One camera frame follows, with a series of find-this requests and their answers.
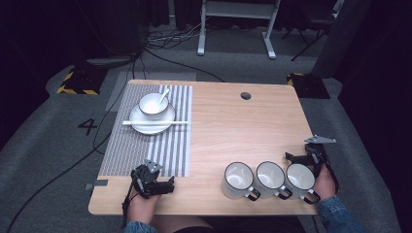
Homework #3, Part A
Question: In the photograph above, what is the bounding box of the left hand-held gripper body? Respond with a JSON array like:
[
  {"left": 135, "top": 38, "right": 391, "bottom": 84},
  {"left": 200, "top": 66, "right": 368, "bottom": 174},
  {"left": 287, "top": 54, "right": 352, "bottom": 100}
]
[{"left": 130, "top": 158, "right": 163, "bottom": 199}]

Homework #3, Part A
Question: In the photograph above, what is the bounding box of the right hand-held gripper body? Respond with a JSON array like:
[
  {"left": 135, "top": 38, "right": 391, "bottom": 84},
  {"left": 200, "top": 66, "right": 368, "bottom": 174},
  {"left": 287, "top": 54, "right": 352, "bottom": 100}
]
[{"left": 303, "top": 134, "right": 337, "bottom": 176}]

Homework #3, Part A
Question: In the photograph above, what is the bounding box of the white enamel mug black rim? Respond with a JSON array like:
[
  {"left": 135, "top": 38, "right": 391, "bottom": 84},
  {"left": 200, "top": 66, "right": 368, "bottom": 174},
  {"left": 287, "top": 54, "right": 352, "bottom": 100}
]
[
  {"left": 254, "top": 160, "right": 293, "bottom": 201},
  {"left": 221, "top": 161, "right": 261, "bottom": 202},
  {"left": 284, "top": 162, "right": 322, "bottom": 205}
]

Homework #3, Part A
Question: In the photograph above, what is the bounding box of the person's right hand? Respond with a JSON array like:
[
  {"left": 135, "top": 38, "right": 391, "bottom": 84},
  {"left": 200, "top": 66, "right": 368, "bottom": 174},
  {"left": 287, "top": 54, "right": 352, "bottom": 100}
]
[{"left": 313, "top": 163, "right": 338, "bottom": 202}]

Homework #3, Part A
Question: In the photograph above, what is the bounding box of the grey striped woven placemat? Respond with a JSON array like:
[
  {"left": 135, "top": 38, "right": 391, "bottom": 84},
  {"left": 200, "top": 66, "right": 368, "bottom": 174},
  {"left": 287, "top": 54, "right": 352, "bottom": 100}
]
[{"left": 98, "top": 83, "right": 194, "bottom": 179}]

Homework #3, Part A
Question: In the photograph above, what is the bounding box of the person's lap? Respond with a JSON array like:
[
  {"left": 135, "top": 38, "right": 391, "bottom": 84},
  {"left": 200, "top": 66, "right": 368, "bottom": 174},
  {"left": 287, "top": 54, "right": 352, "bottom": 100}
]
[{"left": 151, "top": 215, "right": 307, "bottom": 233}]

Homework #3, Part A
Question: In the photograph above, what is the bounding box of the grey tape strip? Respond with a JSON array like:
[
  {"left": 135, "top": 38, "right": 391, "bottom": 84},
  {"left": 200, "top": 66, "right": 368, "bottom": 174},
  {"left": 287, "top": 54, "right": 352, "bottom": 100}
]
[{"left": 84, "top": 179, "right": 109, "bottom": 191}]

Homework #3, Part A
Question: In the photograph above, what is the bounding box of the white ceramic plate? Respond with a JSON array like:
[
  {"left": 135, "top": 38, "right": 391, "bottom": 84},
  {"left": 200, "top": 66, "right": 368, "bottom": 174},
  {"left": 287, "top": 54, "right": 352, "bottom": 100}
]
[{"left": 128, "top": 102, "right": 177, "bottom": 136}]

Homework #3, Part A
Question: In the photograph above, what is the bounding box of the white chopstick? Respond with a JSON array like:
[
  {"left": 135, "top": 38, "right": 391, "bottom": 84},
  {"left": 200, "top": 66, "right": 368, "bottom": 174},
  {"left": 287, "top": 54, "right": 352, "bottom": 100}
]
[
  {"left": 121, "top": 119, "right": 189, "bottom": 124},
  {"left": 121, "top": 121, "right": 189, "bottom": 126}
]

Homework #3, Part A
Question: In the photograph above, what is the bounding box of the black yellow striped stand base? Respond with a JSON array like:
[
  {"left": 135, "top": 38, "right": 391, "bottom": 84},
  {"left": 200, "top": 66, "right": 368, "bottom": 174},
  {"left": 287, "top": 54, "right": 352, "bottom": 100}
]
[
  {"left": 55, "top": 65, "right": 109, "bottom": 97},
  {"left": 286, "top": 72, "right": 331, "bottom": 100}
]

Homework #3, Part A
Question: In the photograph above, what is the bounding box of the white ceramic bowl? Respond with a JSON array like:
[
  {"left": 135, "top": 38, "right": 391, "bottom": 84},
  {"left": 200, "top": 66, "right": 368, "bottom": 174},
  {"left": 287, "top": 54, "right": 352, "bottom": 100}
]
[{"left": 138, "top": 92, "right": 170, "bottom": 118}]

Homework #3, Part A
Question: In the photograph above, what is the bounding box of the white ceramic spoon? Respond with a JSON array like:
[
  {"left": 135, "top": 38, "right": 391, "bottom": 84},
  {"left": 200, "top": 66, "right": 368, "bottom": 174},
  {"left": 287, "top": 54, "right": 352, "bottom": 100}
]
[{"left": 156, "top": 87, "right": 171, "bottom": 106}]

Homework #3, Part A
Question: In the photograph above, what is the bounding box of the black tripod stand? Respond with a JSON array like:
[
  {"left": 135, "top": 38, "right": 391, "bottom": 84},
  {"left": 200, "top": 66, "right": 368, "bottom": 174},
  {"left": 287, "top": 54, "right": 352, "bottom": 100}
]
[{"left": 281, "top": 0, "right": 345, "bottom": 62}]

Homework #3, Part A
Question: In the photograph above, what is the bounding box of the black right gripper wrist strap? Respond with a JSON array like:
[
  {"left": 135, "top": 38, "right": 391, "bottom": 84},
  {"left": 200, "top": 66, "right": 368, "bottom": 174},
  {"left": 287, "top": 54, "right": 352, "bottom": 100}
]
[{"left": 322, "top": 159, "right": 341, "bottom": 196}]

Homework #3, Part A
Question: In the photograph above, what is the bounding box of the black gripper wrist strap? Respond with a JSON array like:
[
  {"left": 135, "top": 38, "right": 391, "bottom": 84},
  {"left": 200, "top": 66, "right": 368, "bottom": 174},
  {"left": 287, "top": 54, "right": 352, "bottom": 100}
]
[
  {"left": 120, "top": 176, "right": 139, "bottom": 229},
  {"left": 322, "top": 159, "right": 341, "bottom": 196}
]

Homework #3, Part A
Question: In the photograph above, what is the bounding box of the black left gripper wrist strap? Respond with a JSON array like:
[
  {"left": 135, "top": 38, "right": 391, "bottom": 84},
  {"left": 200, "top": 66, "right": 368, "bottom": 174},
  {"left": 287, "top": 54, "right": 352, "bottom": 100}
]
[{"left": 120, "top": 176, "right": 139, "bottom": 229}]

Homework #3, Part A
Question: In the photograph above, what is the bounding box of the black floor cable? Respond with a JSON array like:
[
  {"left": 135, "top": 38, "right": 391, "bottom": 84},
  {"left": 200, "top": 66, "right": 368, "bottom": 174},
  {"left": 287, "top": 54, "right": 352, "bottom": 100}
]
[{"left": 5, "top": 48, "right": 145, "bottom": 233}]

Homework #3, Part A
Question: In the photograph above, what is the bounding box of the bundle of floor cables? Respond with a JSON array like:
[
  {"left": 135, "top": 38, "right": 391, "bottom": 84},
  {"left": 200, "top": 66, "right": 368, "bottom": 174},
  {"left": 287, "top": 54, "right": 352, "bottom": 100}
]
[{"left": 144, "top": 17, "right": 208, "bottom": 51}]

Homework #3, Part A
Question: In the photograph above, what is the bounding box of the white metal desk frame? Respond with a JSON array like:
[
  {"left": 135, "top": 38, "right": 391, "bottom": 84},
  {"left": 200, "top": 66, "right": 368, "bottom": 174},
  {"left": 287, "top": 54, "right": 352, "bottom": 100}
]
[{"left": 196, "top": 0, "right": 282, "bottom": 60}]

